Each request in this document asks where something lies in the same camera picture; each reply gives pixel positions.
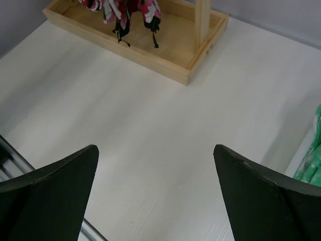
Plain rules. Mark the wooden clothes rack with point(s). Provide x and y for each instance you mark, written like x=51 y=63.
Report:
x=188 y=33

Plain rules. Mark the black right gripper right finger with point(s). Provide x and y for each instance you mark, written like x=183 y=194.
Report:
x=263 y=204

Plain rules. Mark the pink floral trousers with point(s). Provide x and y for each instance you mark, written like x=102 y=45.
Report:
x=120 y=12

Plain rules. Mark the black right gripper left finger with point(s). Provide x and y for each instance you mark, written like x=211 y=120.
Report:
x=49 y=203

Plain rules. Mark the green white towel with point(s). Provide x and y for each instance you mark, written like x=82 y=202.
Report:
x=309 y=168

